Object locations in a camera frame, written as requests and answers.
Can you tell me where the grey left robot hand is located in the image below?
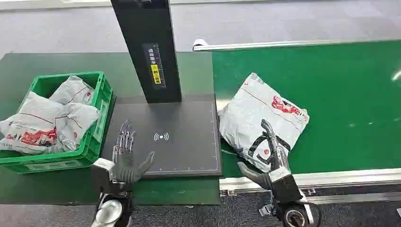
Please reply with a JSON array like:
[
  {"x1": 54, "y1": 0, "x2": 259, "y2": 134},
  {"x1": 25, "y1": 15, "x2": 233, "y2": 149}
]
[{"x1": 112, "y1": 118, "x2": 156, "y2": 184}]

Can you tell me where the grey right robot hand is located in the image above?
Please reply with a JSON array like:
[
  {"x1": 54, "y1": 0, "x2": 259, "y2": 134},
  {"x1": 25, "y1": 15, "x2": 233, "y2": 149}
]
[{"x1": 237, "y1": 119, "x2": 292, "y2": 190}]

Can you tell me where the grey parcel black red print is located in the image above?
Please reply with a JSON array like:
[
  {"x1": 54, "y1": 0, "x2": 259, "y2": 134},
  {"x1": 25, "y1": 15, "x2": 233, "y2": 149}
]
[{"x1": 218, "y1": 72, "x2": 310, "y2": 173}]

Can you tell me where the green plastic crate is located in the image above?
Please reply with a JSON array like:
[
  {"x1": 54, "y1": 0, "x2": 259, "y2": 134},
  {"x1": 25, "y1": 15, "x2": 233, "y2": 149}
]
[{"x1": 0, "y1": 71, "x2": 114, "y2": 175}]

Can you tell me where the crumpled grey parcel bag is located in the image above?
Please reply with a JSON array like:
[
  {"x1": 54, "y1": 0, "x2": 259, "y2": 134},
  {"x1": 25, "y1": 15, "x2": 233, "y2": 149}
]
[{"x1": 55, "y1": 102, "x2": 100, "y2": 153}]

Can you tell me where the green conveyor belt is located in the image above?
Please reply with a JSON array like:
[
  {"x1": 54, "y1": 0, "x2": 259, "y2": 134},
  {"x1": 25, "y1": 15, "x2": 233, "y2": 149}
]
[{"x1": 212, "y1": 41, "x2": 401, "y2": 179}]

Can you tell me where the small grey parcel bag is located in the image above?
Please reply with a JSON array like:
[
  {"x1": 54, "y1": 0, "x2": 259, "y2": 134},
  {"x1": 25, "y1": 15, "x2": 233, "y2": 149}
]
[{"x1": 49, "y1": 75, "x2": 95, "y2": 106}]

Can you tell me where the yellow label on column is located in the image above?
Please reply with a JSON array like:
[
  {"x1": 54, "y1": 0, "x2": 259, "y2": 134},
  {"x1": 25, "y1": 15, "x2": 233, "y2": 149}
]
[{"x1": 150, "y1": 64, "x2": 162, "y2": 85}]

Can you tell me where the large grey parcel red print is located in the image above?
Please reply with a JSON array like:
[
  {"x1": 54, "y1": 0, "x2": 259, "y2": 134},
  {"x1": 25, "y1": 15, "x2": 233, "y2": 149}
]
[{"x1": 0, "y1": 91, "x2": 65, "y2": 155}]

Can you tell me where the black scanner column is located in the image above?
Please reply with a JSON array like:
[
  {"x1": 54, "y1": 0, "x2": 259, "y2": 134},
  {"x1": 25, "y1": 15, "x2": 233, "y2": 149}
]
[{"x1": 110, "y1": 0, "x2": 183, "y2": 105}]

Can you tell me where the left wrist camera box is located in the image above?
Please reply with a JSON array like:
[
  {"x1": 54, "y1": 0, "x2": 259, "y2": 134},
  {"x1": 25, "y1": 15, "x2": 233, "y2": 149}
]
[{"x1": 90, "y1": 157, "x2": 115, "y2": 189}]

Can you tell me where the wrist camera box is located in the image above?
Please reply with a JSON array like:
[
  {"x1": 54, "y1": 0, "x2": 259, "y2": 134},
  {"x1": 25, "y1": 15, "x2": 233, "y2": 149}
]
[
  {"x1": 90, "y1": 157, "x2": 115, "y2": 189},
  {"x1": 269, "y1": 166, "x2": 303, "y2": 204}
]

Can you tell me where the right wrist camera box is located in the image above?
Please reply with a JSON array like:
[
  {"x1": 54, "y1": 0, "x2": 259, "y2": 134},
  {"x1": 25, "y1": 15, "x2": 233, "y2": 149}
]
[{"x1": 269, "y1": 166, "x2": 303, "y2": 204}]

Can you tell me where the black scanner base plate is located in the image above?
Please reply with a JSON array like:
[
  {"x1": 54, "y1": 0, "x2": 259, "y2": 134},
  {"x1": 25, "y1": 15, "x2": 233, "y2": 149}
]
[{"x1": 101, "y1": 93, "x2": 223, "y2": 180}]

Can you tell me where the silver conveyor rail wide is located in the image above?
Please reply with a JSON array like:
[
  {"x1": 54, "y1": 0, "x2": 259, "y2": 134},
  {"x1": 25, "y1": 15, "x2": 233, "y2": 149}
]
[{"x1": 218, "y1": 168, "x2": 401, "y2": 205}]

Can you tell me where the silver conveyor rail thin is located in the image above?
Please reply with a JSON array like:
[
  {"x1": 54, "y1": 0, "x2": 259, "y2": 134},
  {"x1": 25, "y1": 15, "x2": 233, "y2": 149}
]
[{"x1": 192, "y1": 38, "x2": 401, "y2": 52}]

